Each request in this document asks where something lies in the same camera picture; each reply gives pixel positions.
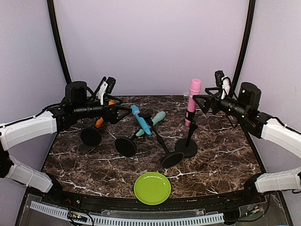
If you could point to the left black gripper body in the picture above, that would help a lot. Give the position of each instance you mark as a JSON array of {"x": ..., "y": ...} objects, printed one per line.
[{"x": 107, "y": 117}]

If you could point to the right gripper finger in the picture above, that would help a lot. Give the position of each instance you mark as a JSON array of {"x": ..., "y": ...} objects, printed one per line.
[
  {"x": 202, "y": 101},
  {"x": 212, "y": 89}
]

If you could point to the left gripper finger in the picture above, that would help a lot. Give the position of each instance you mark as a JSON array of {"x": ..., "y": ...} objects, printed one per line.
[
  {"x": 114, "y": 100},
  {"x": 122, "y": 112}
]

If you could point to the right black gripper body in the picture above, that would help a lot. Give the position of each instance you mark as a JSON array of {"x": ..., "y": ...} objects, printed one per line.
[{"x": 216, "y": 98}]

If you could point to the blue toy microphone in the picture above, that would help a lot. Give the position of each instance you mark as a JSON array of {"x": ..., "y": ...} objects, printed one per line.
[{"x": 145, "y": 129}]

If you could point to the pink toy microphone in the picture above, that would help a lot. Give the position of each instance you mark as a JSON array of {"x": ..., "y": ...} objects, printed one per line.
[{"x": 195, "y": 89}]

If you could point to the black stand of pink microphone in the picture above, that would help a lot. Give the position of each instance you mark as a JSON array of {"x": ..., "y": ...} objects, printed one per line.
[{"x": 187, "y": 145}]

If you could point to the black stand of blue microphone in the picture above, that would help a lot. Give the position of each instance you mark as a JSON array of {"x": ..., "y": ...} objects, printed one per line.
[{"x": 171, "y": 158}]

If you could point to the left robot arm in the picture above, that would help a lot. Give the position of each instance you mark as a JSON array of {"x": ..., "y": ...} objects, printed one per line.
[{"x": 79, "y": 102}]

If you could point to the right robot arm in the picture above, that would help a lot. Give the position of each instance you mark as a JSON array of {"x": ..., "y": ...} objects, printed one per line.
[{"x": 262, "y": 126}]

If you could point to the orange toy microphone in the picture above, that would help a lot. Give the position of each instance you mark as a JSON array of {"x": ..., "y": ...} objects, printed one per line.
[{"x": 100, "y": 121}]

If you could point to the black stand of orange microphone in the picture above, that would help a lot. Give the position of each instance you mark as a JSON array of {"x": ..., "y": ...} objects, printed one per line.
[{"x": 91, "y": 136}]

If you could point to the black stand of teal microphone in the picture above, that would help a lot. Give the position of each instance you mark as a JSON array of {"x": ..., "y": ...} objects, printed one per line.
[{"x": 126, "y": 146}]

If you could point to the teal toy microphone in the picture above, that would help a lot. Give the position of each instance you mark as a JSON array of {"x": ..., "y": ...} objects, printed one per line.
[{"x": 159, "y": 117}]

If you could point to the green plate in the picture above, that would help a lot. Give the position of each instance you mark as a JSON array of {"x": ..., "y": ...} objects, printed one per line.
[{"x": 152, "y": 188}]

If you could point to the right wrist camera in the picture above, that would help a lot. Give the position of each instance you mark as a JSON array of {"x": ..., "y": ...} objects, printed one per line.
[{"x": 223, "y": 83}]

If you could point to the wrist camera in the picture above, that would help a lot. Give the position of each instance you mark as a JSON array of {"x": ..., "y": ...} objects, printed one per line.
[
  {"x": 223, "y": 83},
  {"x": 105, "y": 87}
]

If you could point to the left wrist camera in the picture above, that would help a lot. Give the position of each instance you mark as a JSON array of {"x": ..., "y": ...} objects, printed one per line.
[{"x": 105, "y": 87}]

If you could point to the right black frame post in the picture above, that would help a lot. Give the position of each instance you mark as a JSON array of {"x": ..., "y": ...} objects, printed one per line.
[{"x": 244, "y": 45}]

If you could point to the black frame post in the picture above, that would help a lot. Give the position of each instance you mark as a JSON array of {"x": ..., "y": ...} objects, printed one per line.
[
  {"x": 57, "y": 39},
  {"x": 244, "y": 45}
]

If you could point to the black front rail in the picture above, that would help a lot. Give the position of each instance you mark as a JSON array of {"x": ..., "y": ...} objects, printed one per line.
[{"x": 222, "y": 202}]

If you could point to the white slotted cable duct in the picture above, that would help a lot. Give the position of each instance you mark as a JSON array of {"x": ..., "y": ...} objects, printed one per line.
[{"x": 91, "y": 219}]

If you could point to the left black frame post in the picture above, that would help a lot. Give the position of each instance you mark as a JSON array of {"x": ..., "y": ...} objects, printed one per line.
[{"x": 57, "y": 39}]

